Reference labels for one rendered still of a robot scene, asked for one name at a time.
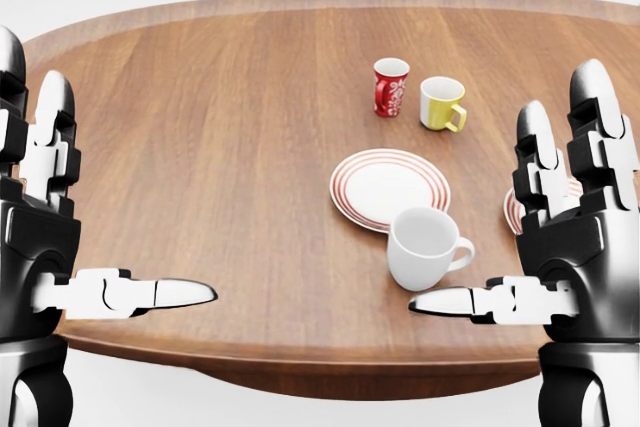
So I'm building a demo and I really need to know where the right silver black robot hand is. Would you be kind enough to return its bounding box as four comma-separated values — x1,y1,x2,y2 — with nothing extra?
408,58,640,346

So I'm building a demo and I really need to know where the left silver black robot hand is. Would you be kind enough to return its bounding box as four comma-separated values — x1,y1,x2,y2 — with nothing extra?
0,25,219,344

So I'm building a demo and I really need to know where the red-ringed white plate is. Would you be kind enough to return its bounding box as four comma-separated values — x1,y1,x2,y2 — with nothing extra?
503,175,584,237
329,148,452,234

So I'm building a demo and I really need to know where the yellow and white mug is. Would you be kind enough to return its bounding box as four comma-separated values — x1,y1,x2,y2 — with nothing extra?
419,76,469,134

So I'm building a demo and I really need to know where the red patterned mug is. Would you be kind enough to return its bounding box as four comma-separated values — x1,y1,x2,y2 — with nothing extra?
373,57,411,119

